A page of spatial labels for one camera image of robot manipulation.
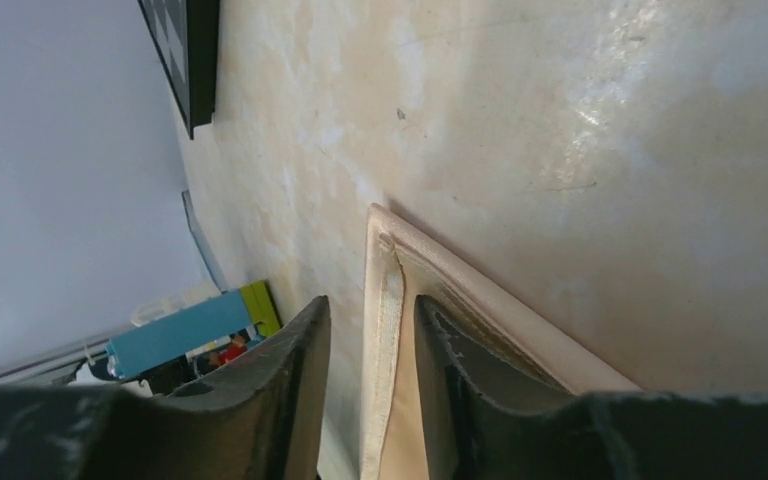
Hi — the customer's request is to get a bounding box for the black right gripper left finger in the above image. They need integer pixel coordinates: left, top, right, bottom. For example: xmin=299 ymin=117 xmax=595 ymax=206
xmin=0 ymin=296 xmax=331 ymax=479

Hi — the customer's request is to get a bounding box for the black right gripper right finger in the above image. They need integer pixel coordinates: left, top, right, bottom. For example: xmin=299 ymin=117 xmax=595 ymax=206
xmin=418 ymin=298 xmax=768 ymax=479

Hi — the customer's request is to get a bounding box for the orange cloth napkin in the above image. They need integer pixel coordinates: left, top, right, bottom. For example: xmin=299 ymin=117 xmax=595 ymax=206
xmin=360 ymin=204 xmax=636 ymax=479

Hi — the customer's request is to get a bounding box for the colourful toy block pile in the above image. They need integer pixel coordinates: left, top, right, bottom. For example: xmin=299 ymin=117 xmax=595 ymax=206
xmin=106 ymin=281 xmax=282 ymax=395

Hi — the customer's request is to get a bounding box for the black white checkerboard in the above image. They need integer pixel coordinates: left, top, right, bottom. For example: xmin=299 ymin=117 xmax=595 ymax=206
xmin=137 ymin=0 xmax=221 ymax=139

